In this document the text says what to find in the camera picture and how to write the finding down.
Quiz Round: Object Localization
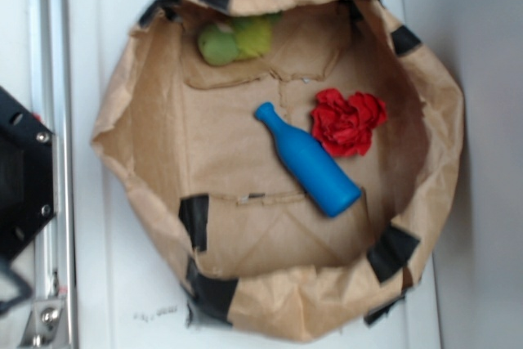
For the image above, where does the aluminium frame rail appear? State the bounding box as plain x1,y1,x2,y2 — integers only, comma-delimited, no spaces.
22,0,79,348

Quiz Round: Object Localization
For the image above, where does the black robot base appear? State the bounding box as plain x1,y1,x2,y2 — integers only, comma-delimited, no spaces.
0,85,56,314

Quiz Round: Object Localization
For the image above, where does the green plush toy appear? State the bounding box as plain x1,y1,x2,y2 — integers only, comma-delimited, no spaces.
197,12,282,66

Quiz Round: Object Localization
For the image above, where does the crumpled red paper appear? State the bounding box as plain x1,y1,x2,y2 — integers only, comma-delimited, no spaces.
311,87,387,157

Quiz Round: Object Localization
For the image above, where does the blue plastic bottle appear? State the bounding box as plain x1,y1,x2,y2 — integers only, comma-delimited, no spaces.
255,102,362,217

